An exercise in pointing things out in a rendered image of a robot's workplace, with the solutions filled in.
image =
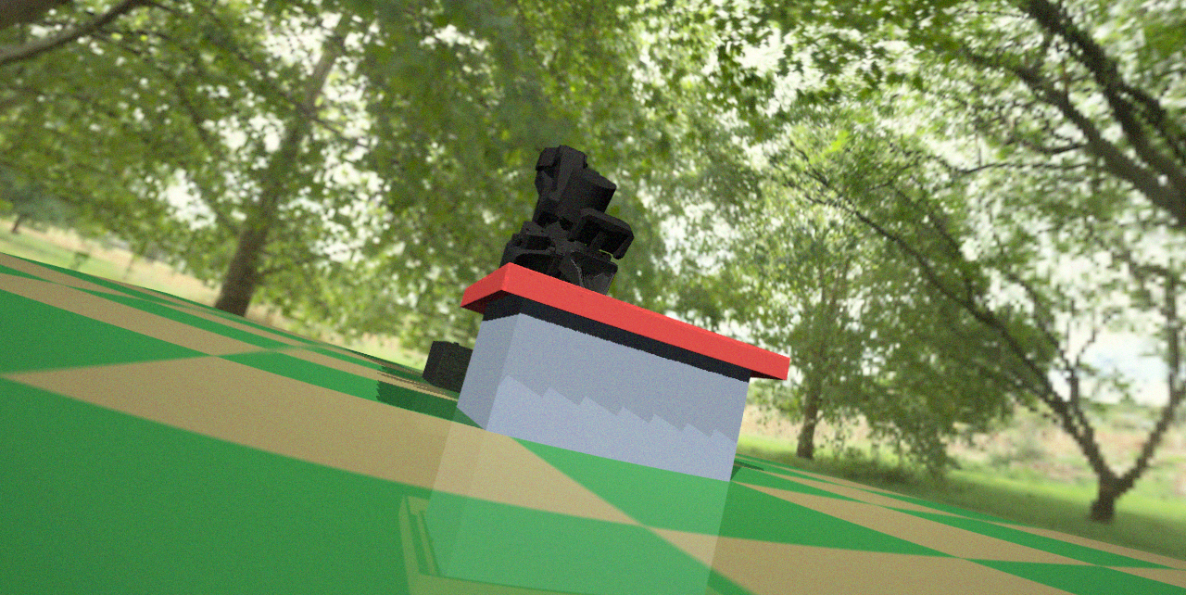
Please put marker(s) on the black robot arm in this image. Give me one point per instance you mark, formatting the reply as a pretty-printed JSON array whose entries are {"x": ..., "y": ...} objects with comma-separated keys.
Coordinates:
[{"x": 565, "y": 185}]

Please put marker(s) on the red rectangular lid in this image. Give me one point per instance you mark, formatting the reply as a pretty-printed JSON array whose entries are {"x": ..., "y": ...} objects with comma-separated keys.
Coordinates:
[{"x": 544, "y": 289}]

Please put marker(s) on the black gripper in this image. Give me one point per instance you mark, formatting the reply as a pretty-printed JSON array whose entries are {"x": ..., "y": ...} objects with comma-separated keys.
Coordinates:
[{"x": 587, "y": 266}]

